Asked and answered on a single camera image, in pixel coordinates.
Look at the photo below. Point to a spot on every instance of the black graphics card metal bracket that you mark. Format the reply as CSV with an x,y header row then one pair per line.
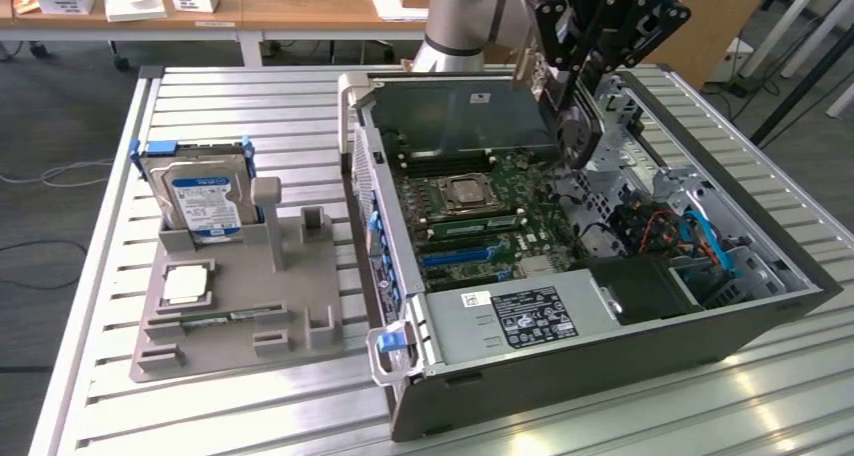
x,y
577,136

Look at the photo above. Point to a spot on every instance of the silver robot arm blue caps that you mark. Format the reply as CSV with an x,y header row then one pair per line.
x,y
460,21

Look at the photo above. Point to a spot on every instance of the wooden cabinet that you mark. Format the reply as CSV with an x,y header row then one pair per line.
x,y
727,26

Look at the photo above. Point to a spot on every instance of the white floor unit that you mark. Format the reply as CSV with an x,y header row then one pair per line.
x,y
730,61

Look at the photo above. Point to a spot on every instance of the white paper stack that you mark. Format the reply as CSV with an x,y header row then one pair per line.
x,y
394,6

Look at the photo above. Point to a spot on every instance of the black slanted pole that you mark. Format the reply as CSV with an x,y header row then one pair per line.
x,y
802,93

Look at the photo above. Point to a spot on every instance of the silver perforated drive cage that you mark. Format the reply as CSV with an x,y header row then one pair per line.
x,y
614,191

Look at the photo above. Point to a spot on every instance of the CPU with thermal paste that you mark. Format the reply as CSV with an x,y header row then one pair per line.
x,y
470,192

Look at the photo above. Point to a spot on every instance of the metal CPU socket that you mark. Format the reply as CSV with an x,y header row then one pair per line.
x,y
443,196

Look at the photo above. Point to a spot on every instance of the small silver chipset heatsink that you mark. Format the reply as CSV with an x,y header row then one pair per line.
x,y
537,266

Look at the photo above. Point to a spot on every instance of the blue expansion slot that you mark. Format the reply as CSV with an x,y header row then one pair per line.
x,y
460,257

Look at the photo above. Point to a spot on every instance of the silver disk bay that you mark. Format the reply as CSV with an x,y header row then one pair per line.
x,y
754,271

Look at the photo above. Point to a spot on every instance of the black fan shroud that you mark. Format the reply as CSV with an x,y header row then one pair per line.
x,y
641,291

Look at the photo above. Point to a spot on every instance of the grey power supply black label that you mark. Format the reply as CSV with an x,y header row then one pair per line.
x,y
467,326

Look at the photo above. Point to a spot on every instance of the hard disk in blue carrier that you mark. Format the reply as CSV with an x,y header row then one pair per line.
x,y
203,201

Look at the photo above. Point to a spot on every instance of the black caster wheel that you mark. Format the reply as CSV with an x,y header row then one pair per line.
x,y
39,50
122,61

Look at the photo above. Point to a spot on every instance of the blue case latch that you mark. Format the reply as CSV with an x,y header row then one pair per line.
x,y
390,340

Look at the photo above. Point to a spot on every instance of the grey plastic parts rack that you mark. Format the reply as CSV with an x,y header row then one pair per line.
x,y
240,276

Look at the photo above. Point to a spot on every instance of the open black PC case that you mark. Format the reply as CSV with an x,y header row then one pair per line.
x,y
601,376

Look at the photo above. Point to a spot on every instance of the silver CPU chip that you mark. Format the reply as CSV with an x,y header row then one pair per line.
x,y
186,285

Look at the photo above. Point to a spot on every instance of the orange book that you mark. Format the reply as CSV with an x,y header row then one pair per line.
x,y
25,1

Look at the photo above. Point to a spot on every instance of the white table frame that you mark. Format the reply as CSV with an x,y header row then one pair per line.
x,y
801,36

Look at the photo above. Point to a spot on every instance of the wooden desk white frame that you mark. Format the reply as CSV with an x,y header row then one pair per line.
x,y
80,21

